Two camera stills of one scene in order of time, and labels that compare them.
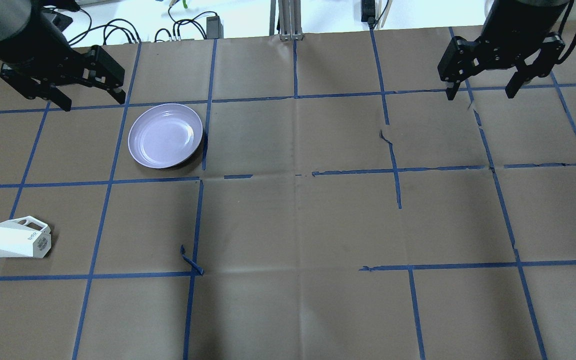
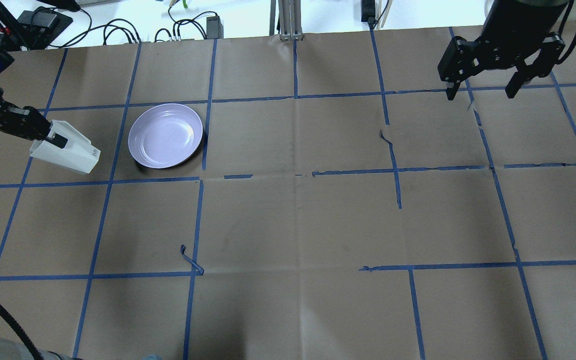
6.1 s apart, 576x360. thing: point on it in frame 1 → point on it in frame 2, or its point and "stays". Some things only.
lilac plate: x=164 y=135 stays
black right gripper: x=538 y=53 stays
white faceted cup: x=26 y=237 → x=78 y=154
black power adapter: x=214 y=28 stays
